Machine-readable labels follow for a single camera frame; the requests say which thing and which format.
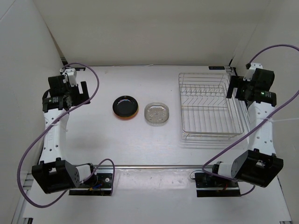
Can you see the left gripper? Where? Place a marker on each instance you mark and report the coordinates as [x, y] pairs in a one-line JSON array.
[[81, 98]]

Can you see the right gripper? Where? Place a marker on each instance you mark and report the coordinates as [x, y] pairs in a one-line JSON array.
[[236, 81]]

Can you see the black plate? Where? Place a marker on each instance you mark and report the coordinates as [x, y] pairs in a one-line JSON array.
[[125, 107]]

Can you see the orange plate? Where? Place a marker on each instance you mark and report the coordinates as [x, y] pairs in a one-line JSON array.
[[123, 120]]

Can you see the clear glass plate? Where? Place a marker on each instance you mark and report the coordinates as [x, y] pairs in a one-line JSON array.
[[156, 117], [156, 112]]

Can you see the green plate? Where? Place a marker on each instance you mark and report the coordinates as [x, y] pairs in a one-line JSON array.
[[127, 117]]

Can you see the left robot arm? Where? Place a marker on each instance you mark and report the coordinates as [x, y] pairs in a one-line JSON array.
[[53, 172]]

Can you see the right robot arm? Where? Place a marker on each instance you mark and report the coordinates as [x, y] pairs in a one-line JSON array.
[[258, 165]]

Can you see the blue label sticker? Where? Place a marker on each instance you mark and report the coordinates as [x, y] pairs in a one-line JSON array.
[[216, 68]]

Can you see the white zip tie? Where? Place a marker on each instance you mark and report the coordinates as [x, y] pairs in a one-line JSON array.
[[279, 120]]

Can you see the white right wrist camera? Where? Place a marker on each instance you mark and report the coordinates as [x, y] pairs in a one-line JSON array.
[[251, 68]]

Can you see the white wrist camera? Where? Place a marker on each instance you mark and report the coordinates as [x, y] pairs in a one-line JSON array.
[[251, 68], [70, 76]]

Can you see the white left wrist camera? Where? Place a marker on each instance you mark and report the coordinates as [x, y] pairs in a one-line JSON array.
[[70, 76]]

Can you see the wire dish rack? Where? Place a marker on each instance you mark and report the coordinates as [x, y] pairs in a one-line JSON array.
[[206, 112]]

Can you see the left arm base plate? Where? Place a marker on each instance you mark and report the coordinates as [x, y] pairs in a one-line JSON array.
[[101, 185]]

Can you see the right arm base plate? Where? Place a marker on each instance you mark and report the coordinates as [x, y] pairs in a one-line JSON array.
[[211, 186]]

